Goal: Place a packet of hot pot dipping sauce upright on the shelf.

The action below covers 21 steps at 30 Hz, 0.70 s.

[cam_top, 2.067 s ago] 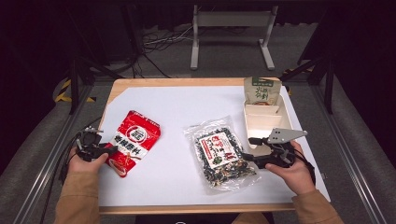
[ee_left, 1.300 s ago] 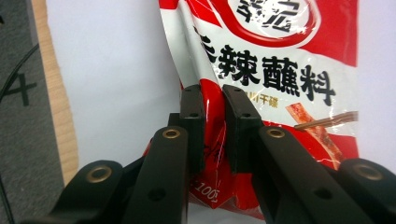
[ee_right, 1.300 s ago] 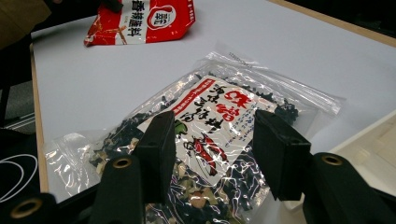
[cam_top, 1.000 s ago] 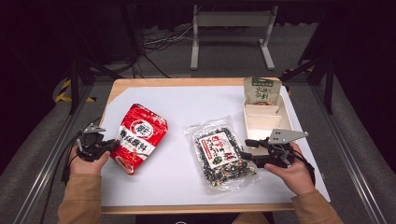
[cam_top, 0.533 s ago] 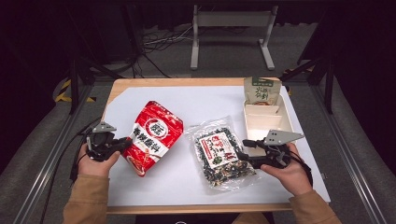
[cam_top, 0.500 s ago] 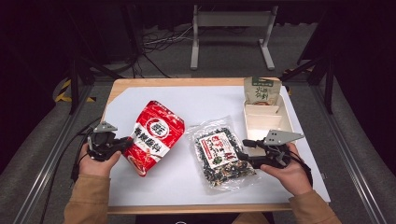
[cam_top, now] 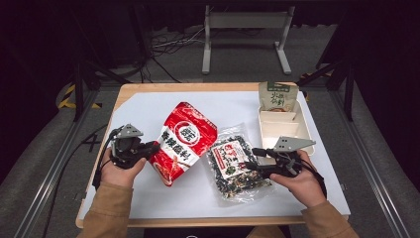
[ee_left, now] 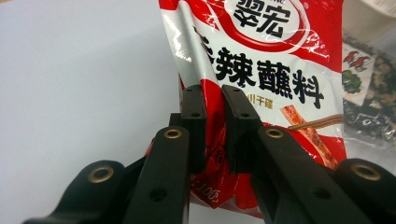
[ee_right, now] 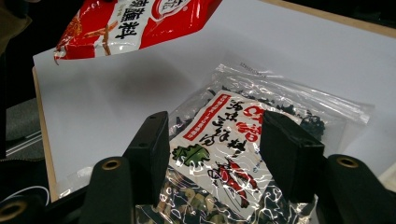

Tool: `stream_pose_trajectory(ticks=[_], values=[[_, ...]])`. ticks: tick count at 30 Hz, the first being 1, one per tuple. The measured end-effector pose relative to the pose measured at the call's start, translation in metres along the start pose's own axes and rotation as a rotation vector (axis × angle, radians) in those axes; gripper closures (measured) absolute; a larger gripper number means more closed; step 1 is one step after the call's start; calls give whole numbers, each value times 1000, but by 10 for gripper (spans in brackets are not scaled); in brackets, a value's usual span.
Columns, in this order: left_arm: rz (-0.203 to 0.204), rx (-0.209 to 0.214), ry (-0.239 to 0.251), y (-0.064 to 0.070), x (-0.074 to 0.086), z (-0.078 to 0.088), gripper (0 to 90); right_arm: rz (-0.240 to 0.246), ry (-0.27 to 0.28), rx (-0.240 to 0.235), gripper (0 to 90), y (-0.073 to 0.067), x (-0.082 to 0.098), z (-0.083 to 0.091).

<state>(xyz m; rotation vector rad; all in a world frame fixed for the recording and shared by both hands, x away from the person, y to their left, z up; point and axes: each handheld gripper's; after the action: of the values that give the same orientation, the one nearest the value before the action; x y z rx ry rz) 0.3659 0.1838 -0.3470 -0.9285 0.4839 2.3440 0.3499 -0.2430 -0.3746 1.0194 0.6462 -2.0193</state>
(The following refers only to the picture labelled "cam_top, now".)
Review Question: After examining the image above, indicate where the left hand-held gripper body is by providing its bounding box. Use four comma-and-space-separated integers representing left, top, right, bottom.
110, 123, 150, 171

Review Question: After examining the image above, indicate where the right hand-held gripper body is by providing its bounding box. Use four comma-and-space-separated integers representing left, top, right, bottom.
266, 136, 317, 179

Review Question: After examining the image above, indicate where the cream divided container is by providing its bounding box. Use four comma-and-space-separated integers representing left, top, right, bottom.
257, 98, 316, 166

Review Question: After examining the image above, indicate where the clear packet of dried vegetables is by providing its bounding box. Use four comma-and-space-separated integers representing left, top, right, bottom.
205, 122, 275, 203

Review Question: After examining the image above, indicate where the red seasoning packet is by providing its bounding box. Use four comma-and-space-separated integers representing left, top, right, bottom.
148, 101, 219, 187

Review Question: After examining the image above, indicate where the beige green seasoning packet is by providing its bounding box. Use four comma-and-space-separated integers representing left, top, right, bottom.
258, 81, 300, 113

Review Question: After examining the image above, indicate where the person's left hand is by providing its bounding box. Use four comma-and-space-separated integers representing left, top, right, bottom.
99, 149, 148, 189

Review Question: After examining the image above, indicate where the person's right hand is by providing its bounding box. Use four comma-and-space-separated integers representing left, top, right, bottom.
269, 150, 328, 208

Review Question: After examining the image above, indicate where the white table sheet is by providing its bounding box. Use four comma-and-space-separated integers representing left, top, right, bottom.
78, 90, 352, 222

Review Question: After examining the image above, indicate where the black metal stand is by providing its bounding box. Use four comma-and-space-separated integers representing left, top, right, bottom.
70, 59, 133, 122
296, 58, 357, 122

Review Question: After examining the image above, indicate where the yellow black hazard tape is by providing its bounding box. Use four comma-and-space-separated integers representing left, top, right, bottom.
57, 83, 103, 110

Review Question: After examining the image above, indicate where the grey metal stand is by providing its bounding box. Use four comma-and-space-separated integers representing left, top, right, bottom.
201, 4, 296, 75

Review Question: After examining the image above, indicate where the left hand-held gripper cable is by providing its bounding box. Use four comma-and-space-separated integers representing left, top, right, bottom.
92, 128, 121, 190

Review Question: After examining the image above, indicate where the hand-held gripper cable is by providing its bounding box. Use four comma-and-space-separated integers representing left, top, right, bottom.
303, 162, 329, 199
92, 128, 121, 190

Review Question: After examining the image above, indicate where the right hand-held gripper cable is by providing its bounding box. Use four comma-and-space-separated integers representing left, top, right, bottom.
303, 162, 329, 199

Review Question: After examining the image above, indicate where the black floor cable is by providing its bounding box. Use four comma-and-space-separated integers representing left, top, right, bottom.
43, 123, 109, 238

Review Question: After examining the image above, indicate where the aluminium floor rail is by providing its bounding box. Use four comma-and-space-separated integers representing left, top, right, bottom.
13, 88, 100, 238
330, 90, 411, 238

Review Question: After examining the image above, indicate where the bundle of floor cables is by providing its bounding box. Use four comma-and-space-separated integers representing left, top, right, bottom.
150, 26, 207, 83

